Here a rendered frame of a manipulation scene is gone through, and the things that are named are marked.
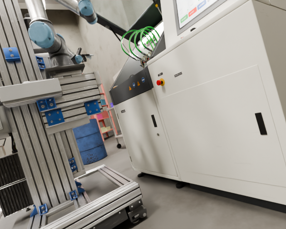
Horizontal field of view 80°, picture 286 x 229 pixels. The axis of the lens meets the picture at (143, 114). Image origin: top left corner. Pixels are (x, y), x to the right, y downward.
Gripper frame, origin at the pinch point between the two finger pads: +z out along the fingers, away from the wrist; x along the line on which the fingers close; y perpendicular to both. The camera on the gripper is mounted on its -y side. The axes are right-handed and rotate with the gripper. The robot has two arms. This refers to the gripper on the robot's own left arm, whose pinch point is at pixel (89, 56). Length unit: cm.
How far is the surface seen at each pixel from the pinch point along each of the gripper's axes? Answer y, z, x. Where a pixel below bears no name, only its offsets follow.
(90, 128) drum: 99, 50, -97
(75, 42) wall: -275, 439, -594
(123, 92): 52, -22, 60
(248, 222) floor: 126, -60, 154
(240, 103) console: 70, -53, 156
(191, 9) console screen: 7, -19, 131
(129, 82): 44, -27, 73
